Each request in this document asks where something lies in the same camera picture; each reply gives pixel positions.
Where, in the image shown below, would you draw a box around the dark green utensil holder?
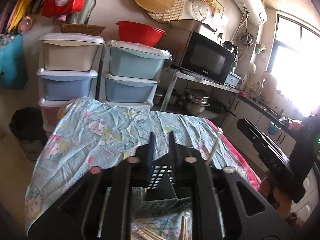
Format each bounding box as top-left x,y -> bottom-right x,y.
132,153 -> 191,218

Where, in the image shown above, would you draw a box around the chopsticks compartment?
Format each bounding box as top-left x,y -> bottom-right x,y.
206,139 -> 219,166

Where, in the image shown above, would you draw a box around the white kitchen cabinets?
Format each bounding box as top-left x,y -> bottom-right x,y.
221,97 -> 320,223

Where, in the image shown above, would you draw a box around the pink blanket under cloth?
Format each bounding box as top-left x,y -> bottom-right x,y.
204,119 -> 261,191

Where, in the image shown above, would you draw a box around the stainless steel pot stack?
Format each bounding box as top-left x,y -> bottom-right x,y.
183,88 -> 210,115

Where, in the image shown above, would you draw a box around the metal shelf rack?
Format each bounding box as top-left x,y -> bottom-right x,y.
151,68 -> 239,120

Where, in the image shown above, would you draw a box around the blue middle right drawer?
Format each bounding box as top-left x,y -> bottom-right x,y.
102,73 -> 159,103

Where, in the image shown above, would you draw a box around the black frying pan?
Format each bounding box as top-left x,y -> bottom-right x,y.
209,98 -> 236,117

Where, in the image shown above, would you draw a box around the light blue top drawer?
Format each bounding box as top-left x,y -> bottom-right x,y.
106,40 -> 172,80

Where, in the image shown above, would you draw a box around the small blue box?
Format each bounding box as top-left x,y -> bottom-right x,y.
225,72 -> 243,88

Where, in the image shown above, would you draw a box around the pink bottom storage drawer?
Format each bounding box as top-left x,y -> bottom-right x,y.
38,98 -> 70,132

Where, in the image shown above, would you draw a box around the window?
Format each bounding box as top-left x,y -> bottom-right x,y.
267,15 -> 319,116

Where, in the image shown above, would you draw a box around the black microwave oven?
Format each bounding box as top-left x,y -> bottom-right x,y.
159,29 -> 235,84

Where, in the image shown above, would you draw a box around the blue middle left drawer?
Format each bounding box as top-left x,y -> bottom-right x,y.
36,68 -> 98,101

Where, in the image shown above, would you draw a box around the red plastic basin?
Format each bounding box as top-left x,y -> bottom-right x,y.
116,21 -> 166,47

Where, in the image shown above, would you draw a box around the cream top storage drawer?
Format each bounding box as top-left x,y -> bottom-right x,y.
39,33 -> 105,72

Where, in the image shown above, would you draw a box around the black trash bin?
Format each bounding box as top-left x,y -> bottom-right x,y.
9,107 -> 48,161

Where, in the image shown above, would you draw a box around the black electric kettle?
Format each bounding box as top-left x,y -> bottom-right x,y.
222,41 -> 238,56

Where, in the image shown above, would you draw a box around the round woven mat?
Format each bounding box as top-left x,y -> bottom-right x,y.
148,0 -> 184,24

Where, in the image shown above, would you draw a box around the wicker basket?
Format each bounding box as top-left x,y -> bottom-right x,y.
60,23 -> 106,36

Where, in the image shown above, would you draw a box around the teal hanging bag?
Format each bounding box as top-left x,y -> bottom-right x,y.
1,35 -> 28,90

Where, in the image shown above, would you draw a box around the yellow hanging bags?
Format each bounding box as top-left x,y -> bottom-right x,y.
1,0 -> 44,34

